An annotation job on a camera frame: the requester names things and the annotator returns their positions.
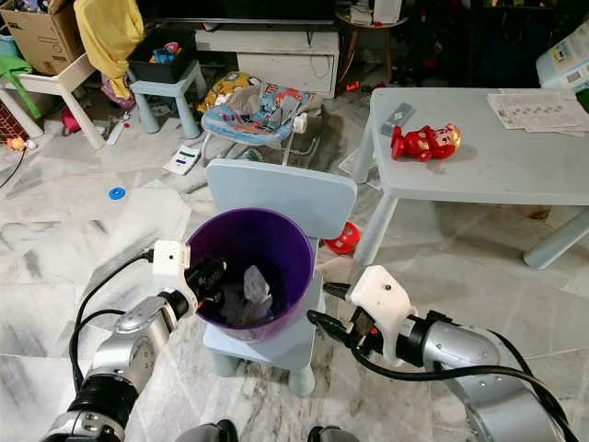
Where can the brown cardboard box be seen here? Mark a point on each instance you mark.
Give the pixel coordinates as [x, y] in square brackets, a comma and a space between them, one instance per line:
[41, 39]

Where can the printed paper sheet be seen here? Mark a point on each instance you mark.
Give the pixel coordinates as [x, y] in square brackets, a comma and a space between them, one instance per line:
[538, 110]

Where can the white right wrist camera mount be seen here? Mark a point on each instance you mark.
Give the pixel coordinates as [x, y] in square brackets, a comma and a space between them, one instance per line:
[382, 296]

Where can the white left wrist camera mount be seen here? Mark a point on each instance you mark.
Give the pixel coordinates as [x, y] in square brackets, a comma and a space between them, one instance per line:
[171, 260]

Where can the red toy figure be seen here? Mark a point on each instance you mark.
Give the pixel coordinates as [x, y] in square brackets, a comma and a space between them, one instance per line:
[421, 144]

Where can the colourful baby bouncer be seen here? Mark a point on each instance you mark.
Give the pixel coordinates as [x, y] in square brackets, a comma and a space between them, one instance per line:
[253, 115]

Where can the white printed box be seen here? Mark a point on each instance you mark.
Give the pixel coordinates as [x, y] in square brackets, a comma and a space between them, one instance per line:
[563, 60]

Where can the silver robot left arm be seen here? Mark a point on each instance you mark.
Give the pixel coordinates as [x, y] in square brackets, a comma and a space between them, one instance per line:
[129, 354]

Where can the green plastic shovel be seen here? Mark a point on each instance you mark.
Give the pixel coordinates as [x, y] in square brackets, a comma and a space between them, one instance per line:
[14, 66]

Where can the white remote control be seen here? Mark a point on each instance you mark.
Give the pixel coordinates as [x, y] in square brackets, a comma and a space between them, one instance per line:
[117, 130]

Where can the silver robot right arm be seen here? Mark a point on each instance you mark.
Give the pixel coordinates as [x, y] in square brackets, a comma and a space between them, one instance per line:
[469, 354]

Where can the small orange toy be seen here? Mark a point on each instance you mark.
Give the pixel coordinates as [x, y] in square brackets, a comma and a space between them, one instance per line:
[16, 144]

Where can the grey paper trash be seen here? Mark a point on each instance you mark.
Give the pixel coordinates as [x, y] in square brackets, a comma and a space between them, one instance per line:
[258, 295]

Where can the white low cabinet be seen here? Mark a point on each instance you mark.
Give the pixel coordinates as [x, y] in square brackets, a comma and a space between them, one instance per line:
[281, 64]

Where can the purple plastic rubbish bin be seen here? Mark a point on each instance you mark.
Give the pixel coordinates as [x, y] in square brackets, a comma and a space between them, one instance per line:
[285, 249]

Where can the black toy bin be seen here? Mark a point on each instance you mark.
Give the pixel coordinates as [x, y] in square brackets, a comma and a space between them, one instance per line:
[158, 69]

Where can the white small table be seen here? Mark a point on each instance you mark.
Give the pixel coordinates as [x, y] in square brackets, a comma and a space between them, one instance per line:
[60, 83]

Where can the light blue small chair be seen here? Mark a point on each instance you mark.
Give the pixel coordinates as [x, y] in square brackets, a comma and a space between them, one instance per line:
[281, 189]

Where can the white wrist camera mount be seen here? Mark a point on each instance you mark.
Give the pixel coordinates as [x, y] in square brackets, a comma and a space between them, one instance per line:
[171, 260]
[382, 296]

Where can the red plastic ball toy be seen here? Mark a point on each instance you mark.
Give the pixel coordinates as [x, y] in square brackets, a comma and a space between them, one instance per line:
[342, 239]

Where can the round wooden side table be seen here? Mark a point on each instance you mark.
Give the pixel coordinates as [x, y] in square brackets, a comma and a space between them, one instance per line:
[368, 18]

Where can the small grey flat device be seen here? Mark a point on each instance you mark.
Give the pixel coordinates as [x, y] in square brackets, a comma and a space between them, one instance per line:
[397, 113]

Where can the grey robot leg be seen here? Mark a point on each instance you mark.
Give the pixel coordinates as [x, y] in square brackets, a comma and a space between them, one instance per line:
[207, 433]
[333, 435]

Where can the yellow cloth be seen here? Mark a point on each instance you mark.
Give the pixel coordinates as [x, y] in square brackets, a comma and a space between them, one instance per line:
[109, 37]

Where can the grey robot left leg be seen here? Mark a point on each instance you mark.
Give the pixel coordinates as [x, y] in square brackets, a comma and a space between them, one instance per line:
[207, 433]

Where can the white handheld device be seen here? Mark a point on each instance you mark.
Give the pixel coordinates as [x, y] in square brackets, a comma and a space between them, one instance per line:
[182, 160]

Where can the grey robot right leg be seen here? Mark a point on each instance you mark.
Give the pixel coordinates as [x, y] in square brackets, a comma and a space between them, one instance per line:
[333, 435]

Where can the white power adapter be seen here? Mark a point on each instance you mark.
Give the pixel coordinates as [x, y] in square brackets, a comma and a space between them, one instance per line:
[300, 122]

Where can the light blue small stool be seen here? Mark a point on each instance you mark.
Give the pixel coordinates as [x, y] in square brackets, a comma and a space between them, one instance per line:
[167, 90]

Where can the small pink toy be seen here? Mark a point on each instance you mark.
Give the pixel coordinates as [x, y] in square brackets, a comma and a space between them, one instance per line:
[70, 122]

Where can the light blue plastic table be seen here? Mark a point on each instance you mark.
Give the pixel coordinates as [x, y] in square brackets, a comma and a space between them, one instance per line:
[497, 175]

